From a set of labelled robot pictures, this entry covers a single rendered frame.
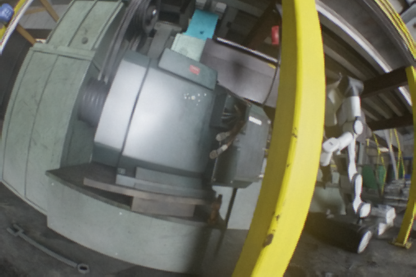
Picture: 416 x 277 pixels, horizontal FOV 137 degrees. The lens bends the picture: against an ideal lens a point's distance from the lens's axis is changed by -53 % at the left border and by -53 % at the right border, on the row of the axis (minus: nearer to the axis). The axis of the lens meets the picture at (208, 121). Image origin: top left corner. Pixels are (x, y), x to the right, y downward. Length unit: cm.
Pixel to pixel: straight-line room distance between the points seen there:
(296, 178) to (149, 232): 55
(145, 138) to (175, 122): 12
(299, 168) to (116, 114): 54
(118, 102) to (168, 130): 20
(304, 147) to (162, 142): 44
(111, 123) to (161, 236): 45
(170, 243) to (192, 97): 58
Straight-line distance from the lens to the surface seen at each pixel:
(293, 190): 39
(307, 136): 41
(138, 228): 71
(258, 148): 84
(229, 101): 64
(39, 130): 99
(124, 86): 60
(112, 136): 58
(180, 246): 74
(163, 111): 61
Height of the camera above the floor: 54
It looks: 11 degrees up
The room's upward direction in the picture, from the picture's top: 14 degrees clockwise
